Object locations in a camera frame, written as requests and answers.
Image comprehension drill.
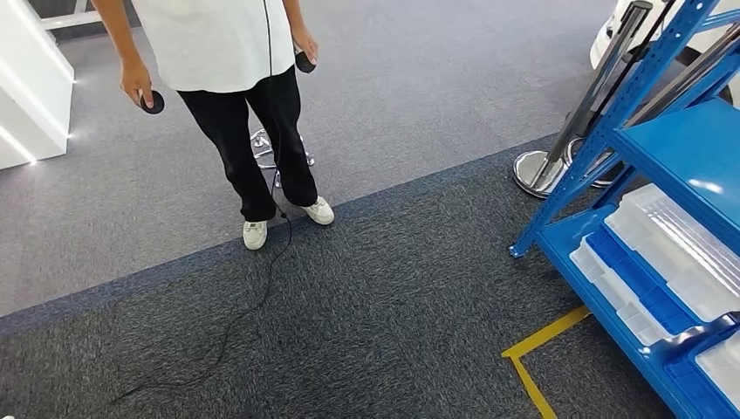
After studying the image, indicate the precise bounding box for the white car red stripe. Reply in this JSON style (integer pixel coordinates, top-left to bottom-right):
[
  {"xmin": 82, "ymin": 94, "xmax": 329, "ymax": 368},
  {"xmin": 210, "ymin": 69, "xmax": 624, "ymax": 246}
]
[{"xmin": 588, "ymin": 0, "xmax": 740, "ymax": 108}]

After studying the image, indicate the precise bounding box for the person's left white sneaker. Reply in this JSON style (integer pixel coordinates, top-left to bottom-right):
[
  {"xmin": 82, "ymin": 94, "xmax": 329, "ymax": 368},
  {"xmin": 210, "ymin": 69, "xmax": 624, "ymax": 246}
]
[{"xmin": 301, "ymin": 196, "xmax": 337, "ymax": 227}]

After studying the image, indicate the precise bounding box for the person's left hand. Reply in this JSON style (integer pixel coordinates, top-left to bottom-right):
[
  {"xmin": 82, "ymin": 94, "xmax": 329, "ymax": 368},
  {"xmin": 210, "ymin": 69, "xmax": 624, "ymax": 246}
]
[{"xmin": 291, "ymin": 25, "xmax": 319, "ymax": 66}]

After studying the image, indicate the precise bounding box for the blue metal shelf rack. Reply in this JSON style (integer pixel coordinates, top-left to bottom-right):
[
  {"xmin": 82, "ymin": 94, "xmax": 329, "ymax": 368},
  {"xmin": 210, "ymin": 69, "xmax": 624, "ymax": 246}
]
[{"xmin": 508, "ymin": 0, "xmax": 740, "ymax": 419}]

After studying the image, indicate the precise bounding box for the person's white sneaker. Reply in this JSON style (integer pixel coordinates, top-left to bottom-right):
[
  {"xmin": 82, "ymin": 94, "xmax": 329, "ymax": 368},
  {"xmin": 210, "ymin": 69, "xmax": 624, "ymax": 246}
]
[
  {"xmin": 242, "ymin": 220, "xmax": 270, "ymax": 251},
  {"xmin": 301, "ymin": 196, "xmax": 337, "ymax": 227}
]

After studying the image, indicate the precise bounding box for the chrome stool base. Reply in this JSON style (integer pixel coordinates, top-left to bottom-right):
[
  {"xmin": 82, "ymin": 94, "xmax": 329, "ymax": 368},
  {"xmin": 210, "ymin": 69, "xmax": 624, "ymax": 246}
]
[{"xmin": 250, "ymin": 127, "xmax": 317, "ymax": 189}]

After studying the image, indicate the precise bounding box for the blue plastic storage bin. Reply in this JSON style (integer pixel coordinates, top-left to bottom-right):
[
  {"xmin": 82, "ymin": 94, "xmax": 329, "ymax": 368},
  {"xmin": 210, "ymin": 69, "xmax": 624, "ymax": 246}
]
[
  {"xmin": 584, "ymin": 227, "xmax": 702, "ymax": 337},
  {"xmin": 663, "ymin": 344, "xmax": 740, "ymax": 419}
]

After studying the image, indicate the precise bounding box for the person's right hand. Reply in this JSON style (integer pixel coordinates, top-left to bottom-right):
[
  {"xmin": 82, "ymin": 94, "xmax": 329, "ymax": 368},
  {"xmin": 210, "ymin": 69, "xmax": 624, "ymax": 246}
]
[{"xmin": 120, "ymin": 56, "xmax": 156, "ymax": 110}]

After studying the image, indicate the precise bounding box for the person's right white sneaker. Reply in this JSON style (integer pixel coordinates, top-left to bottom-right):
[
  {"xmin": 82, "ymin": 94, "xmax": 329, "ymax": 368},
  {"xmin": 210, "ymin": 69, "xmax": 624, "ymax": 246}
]
[{"xmin": 242, "ymin": 220, "xmax": 270, "ymax": 251}]

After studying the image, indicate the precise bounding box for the white lit display plinth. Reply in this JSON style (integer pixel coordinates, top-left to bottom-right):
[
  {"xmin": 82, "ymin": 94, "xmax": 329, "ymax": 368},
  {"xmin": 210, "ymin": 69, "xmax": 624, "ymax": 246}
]
[{"xmin": 0, "ymin": 0, "xmax": 76, "ymax": 171}]

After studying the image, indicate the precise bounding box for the person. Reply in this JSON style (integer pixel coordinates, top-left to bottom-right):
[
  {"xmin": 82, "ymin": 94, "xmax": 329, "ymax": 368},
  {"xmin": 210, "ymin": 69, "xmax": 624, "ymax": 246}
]
[{"xmin": 91, "ymin": 0, "xmax": 337, "ymax": 251}]

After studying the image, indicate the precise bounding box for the white table frame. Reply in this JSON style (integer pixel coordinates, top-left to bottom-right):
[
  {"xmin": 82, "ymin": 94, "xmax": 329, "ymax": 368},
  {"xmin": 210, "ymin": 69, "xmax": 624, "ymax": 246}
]
[{"xmin": 38, "ymin": 0, "xmax": 104, "ymax": 31}]

